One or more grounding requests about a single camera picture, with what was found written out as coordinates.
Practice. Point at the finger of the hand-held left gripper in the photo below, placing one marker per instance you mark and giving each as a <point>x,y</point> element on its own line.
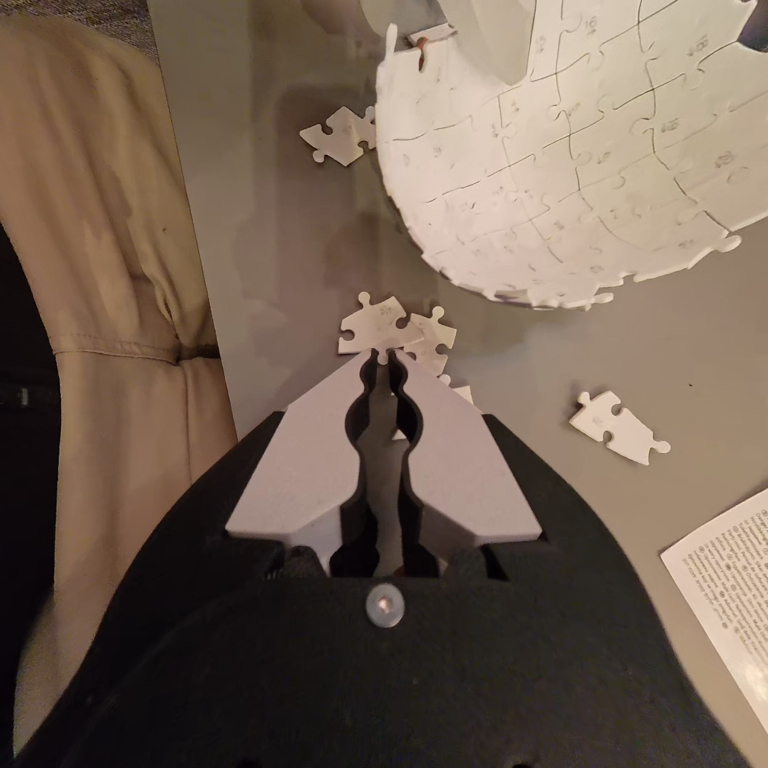
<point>498,42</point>

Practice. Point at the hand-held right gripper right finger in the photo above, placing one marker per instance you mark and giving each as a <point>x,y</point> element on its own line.
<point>474,480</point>

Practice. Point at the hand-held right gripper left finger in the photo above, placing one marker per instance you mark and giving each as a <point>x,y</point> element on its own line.
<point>288,480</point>

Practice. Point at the partly built white puzzle ball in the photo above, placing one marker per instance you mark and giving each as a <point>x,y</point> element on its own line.
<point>570,180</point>

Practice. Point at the single curved puzzle piece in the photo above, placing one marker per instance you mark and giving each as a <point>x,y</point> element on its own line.
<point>339,135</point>
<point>459,390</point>
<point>375,327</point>
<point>432,336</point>

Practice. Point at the two joined white puzzle pieces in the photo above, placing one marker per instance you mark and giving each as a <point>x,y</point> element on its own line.
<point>618,426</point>

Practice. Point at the folded paper instruction leaflet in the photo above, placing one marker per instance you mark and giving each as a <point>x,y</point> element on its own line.
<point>726,600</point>

